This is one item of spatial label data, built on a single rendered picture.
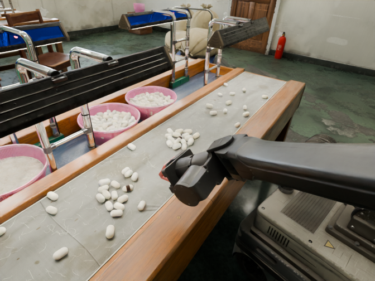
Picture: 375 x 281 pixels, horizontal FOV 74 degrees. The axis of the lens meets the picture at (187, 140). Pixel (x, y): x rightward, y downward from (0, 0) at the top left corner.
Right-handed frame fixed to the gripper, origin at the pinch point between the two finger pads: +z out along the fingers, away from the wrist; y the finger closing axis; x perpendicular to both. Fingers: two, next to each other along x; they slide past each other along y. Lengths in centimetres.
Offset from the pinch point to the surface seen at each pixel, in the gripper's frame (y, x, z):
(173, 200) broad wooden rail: -1.7, 9.3, 4.2
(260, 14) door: -481, -79, 136
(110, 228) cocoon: 15.1, 4.7, 10.0
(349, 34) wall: -482, 31, 22
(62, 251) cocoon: 25.7, 2.0, 13.2
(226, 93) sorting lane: -87, -4, 28
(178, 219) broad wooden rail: 2.8, 12.4, 0.3
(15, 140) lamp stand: 11, -31, 52
